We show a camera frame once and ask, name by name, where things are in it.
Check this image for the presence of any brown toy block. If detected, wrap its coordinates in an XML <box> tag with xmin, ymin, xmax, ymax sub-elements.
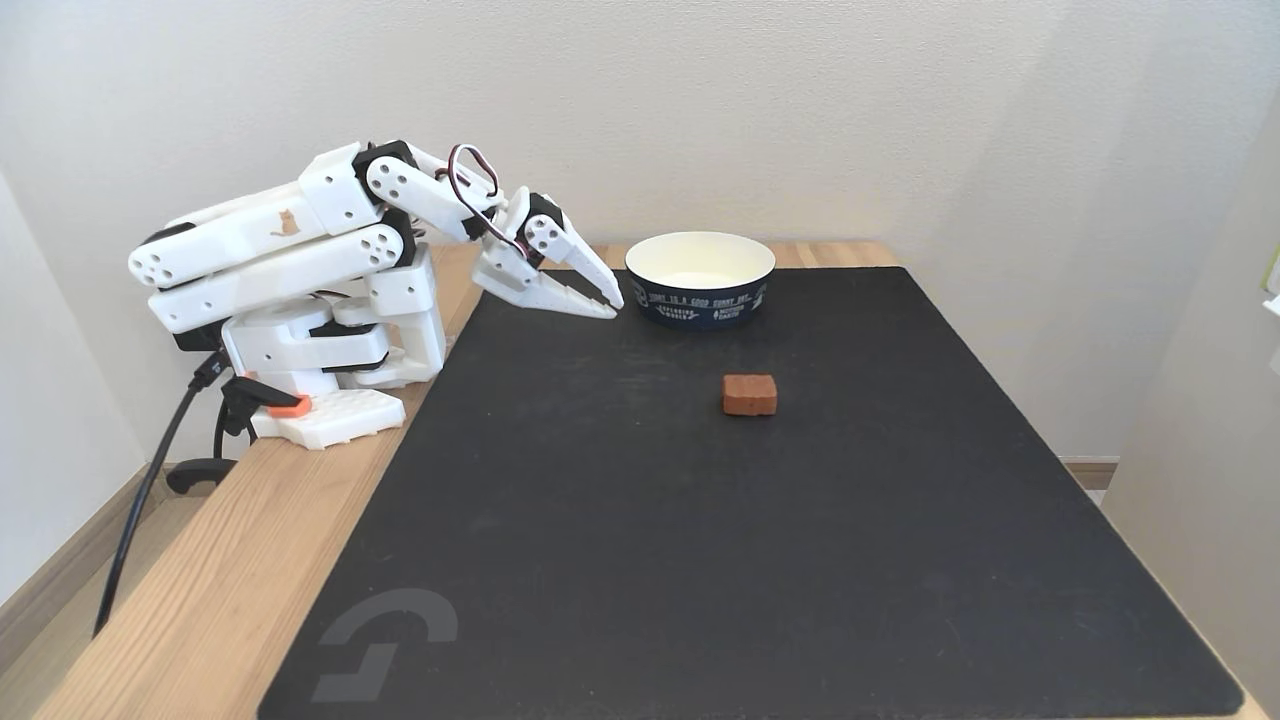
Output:
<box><xmin>722</xmin><ymin>374</ymin><xmax>779</xmax><ymax>417</ymax></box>

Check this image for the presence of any navy paper bowl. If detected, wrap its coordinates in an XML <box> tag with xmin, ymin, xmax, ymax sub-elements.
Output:
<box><xmin>625</xmin><ymin>231</ymin><xmax>777</xmax><ymax>332</ymax></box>

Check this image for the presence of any black desk mat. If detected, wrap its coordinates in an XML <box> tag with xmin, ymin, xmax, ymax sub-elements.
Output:
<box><xmin>257</xmin><ymin>265</ymin><xmax>1246</xmax><ymax>720</ymax></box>

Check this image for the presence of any red black gripper servo cable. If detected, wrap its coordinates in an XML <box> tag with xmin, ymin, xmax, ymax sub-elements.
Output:
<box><xmin>445</xmin><ymin>143</ymin><xmax>531</xmax><ymax>259</ymax></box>

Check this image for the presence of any black clamp with orange handle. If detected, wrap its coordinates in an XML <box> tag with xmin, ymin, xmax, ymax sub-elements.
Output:
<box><xmin>165</xmin><ymin>375</ymin><xmax>313</xmax><ymax>496</ymax></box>

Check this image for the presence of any black power cable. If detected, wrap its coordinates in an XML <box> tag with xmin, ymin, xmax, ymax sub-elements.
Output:
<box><xmin>92</xmin><ymin>350</ymin><xmax>233</xmax><ymax>639</ymax></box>

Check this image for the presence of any white wall fixture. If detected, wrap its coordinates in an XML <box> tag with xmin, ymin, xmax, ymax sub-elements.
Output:
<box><xmin>1262</xmin><ymin>248</ymin><xmax>1280</xmax><ymax>376</ymax></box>

